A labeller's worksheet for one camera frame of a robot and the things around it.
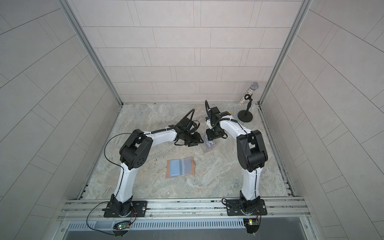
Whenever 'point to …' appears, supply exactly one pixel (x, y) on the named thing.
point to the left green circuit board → (121, 225)
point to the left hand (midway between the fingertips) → (205, 140)
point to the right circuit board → (252, 225)
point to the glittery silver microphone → (253, 86)
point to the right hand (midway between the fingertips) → (211, 136)
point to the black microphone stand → (246, 116)
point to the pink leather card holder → (180, 167)
